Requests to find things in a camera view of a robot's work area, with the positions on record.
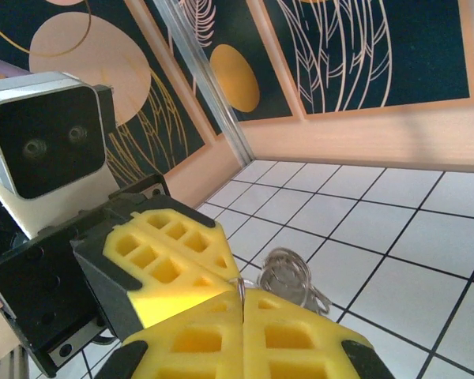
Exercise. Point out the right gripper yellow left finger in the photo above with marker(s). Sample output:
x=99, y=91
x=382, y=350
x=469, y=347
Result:
x=205, y=355

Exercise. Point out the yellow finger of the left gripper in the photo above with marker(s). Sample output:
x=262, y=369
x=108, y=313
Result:
x=189, y=237
x=162, y=300

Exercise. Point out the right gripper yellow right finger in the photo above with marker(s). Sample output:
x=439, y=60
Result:
x=292, y=355

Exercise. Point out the aluminium frame post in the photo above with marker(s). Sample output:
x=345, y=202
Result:
x=217, y=98

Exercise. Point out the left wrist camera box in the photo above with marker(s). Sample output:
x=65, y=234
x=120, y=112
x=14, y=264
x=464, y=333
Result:
x=47, y=138

